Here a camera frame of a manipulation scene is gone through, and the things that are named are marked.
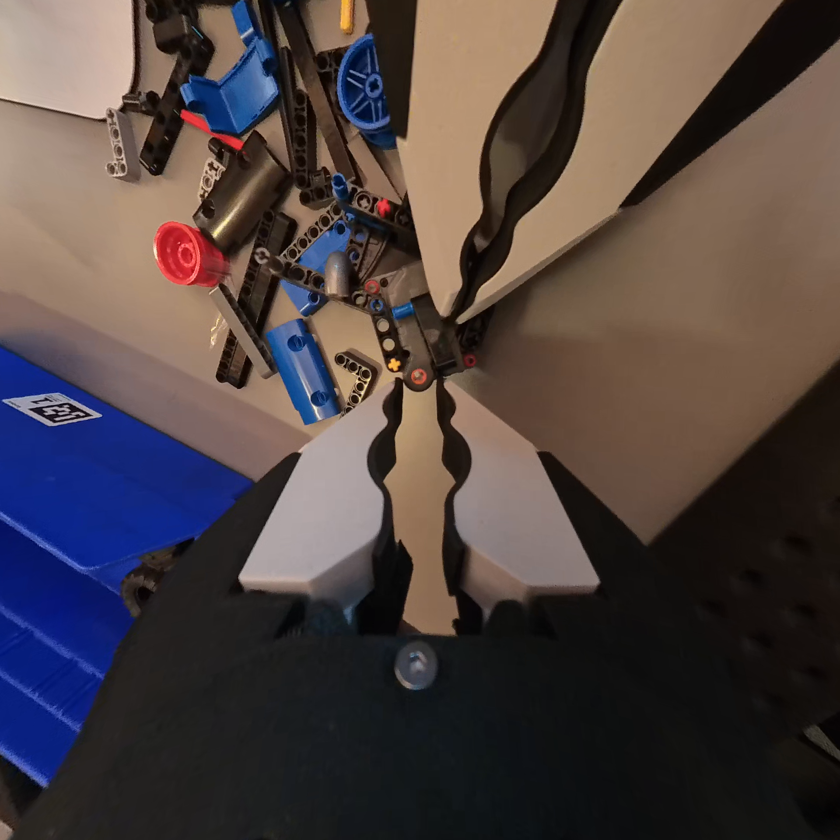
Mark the partly built toy chassis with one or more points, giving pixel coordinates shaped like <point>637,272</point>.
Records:
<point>420,328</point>

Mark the black toy cylinder piece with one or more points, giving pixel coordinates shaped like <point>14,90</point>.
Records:
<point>243,190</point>

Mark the blue spoked toy wheel rim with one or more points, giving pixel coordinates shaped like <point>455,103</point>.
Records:
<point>364,92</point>

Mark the light grey toy beam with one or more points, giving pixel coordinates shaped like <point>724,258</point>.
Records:
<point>211,178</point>

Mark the black toy tire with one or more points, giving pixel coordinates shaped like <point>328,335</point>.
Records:
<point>151,577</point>

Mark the yellow toy axle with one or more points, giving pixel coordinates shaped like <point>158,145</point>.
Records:
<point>347,14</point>

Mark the red toy axle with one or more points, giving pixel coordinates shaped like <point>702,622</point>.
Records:
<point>210,128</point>

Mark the dark grey toy beam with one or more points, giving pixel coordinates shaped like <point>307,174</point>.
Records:
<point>246,334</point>

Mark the grey angled toy beam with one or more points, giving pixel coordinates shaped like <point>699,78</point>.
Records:
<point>123,144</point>

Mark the red toy wheel rim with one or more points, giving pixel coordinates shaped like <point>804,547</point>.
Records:
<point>187,253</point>

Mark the blue toy fender piece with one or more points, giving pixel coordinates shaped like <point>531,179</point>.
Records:
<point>236,85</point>

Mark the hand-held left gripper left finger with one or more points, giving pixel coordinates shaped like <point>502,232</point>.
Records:
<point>315,525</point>

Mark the blue curved toy panel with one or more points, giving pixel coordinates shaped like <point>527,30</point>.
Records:
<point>321,253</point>
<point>305,374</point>

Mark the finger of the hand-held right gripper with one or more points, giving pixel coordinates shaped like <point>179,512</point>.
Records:
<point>446,98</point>
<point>643,98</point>

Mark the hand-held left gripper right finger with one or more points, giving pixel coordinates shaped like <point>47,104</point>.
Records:
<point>525,525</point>

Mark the blue storage bin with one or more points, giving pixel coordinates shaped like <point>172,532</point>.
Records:
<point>98,492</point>

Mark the pile of black toy beams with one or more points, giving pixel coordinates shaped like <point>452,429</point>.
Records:
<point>302,98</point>

